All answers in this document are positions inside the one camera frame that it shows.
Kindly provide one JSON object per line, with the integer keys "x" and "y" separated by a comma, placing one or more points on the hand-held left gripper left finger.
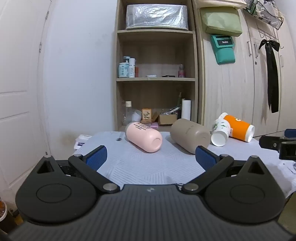
{"x": 97, "y": 157}

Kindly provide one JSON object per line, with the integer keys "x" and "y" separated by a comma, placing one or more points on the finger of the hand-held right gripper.
{"x": 291, "y": 132}
{"x": 271, "y": 143}

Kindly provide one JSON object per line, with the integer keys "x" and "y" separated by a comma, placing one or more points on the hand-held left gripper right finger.
{"x": 204, "y": 157}

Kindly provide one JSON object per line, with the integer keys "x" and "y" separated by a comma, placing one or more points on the beige cup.
{"x": 187, "y": 133}

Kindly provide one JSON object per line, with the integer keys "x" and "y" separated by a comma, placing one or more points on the white printed paper cup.
{"x": 220, "y": 132}

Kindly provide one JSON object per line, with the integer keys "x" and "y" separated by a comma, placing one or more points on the orange paper cup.
{"x": 239, "y": 128}

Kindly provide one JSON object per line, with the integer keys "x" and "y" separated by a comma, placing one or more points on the pink cup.
{"x": 143, "y": 136}

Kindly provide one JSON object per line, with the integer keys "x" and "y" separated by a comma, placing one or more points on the small white cup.
{"x": 137, "y": 115}

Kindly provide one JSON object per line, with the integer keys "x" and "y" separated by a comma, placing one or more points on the white packet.
{"x": 81, "y": 141}

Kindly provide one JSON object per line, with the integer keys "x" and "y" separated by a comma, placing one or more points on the pale patterned table cloth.
{"x": 138, "y": 166}

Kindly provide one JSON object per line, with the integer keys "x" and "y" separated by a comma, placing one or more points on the white paper roll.
{"x": 186, "y": 110}

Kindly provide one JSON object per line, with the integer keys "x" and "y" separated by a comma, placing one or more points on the cardboard box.
{"x": 167, "y": 120}

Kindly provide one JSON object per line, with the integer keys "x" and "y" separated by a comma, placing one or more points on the clear plastic bottle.
{"x": 128, "y": 113}

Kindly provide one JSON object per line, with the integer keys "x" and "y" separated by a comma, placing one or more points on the wooden wardrobe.
{"x": 242, "y": 92}

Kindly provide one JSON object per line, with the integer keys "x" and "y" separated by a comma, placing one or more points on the dark green bottle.
{"x": 179, "y": 104}

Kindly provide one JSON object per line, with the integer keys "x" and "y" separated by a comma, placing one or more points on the black ribbon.
{"x": 272, "y": 76}

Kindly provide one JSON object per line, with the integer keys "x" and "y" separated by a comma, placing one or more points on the small pink box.
{"x": 154, "y": 125}

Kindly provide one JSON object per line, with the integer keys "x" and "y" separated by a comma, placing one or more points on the small yellow box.
{"x": 146, "y": 115}

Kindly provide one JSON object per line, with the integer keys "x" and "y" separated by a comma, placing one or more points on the pink bottle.
{"x": 181, "y": 72}

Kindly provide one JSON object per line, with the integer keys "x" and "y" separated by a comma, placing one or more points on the black flat case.
{"x": 168, "y": 76}

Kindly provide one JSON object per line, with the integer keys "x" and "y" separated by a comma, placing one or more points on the teal spray bottle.
{"x": 123, "y": 69}

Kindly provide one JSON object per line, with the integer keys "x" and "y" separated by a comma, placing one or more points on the white bottle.
{"x": 132, "y": 69}

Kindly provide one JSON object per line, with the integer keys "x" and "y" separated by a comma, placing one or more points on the white flat case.
{"x": 151, "y": 76}

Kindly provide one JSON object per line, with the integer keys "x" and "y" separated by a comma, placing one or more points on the white door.
{"x": 20, "y": 92}

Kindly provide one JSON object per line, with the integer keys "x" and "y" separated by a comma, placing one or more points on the teal box with label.
{"x": 223, "y": 52}

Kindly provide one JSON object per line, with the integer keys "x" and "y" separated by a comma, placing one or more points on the wooden shelf unit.
{"x": 157, "y": 52}

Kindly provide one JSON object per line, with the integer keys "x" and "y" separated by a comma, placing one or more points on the silver wrapped box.
{"x": 157, "y": 17}

